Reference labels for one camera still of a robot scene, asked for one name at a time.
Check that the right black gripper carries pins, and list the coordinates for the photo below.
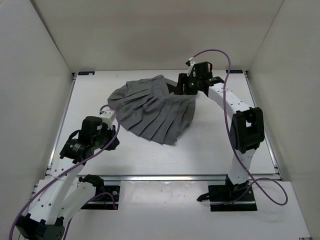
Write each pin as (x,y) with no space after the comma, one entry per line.
(181,86)

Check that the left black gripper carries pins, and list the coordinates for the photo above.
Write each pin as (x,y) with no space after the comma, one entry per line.
(112,130)

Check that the grey pleated skirt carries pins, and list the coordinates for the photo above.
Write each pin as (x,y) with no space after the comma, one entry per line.
(150,109)

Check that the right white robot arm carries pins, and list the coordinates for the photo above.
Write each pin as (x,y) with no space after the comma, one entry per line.
(245,124)

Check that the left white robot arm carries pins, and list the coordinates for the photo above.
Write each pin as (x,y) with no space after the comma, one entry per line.
(53,207)

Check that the right blue corner label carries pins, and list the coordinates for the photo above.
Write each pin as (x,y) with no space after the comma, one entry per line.
(234,71)

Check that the blue corner label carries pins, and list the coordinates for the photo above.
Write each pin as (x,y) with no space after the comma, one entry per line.
(86,73)
(234,71)

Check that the left blue corner label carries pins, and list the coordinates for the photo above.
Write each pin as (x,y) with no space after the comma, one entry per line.
(86,73)

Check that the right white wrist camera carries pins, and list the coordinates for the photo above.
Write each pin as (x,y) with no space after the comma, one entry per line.
(190,63)

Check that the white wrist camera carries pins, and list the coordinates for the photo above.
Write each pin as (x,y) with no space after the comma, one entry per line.
(108,117)
(190,63)

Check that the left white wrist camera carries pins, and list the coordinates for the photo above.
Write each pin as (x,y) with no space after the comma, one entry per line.
(108,117)

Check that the aluminium front rail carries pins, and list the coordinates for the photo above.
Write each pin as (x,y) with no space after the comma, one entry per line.
(162,178)

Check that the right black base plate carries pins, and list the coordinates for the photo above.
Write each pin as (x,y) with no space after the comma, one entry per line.
(221,201)

